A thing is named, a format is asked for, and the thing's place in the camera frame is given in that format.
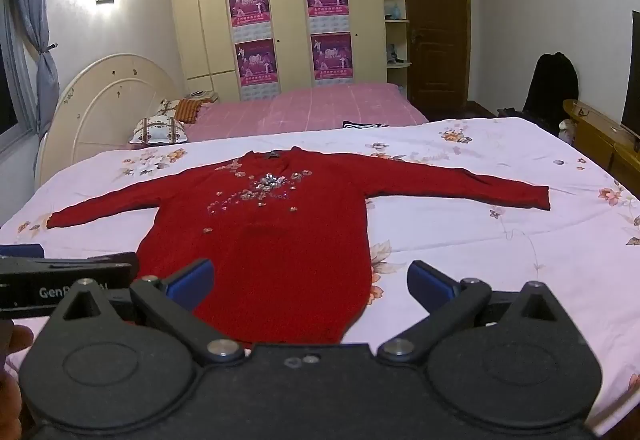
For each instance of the white floral blanket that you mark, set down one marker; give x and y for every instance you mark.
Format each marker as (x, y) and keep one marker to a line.
(500, 220)

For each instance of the brown wooden door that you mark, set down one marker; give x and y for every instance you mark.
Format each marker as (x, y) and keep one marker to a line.
(437, 30)

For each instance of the patterned white pillow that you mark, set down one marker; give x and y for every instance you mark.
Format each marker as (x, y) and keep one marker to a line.
(157, 130)
(167, 108)

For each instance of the pink bed sheet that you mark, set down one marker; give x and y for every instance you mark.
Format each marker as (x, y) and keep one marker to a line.
(320, 108)

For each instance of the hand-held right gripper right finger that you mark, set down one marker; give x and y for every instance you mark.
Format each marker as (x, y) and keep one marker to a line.
(429, 285)

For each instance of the striped cloth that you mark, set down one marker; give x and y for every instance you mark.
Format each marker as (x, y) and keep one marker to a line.
(362, 124)

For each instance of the cream curved headboard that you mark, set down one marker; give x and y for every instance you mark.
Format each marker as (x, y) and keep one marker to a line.
(95, 110)

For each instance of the black bag on chair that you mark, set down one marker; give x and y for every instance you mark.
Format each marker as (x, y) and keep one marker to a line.
(550, 85)

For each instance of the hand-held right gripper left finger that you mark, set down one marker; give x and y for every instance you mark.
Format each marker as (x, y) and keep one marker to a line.
(192, 282)

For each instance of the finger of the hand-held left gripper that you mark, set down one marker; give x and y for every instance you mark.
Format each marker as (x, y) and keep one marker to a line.
(20, 250)

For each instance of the cream corner shelf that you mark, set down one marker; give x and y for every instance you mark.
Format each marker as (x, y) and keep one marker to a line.
(395, 30)

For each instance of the window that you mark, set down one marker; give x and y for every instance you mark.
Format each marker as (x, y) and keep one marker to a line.
(10, 85)

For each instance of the orange brown cloth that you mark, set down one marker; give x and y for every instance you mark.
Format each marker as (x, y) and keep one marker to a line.
(192, 109)

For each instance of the dark flat screen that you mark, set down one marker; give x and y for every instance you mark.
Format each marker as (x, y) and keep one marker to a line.
(632, 75)

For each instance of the red sequined sweater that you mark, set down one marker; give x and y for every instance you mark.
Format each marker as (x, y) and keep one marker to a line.
(280, 240)

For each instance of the grey curtain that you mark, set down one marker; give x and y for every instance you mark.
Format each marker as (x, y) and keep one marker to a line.
(37, 45)

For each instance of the person's left hand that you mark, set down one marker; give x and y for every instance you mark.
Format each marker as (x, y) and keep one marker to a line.
(20, 337)

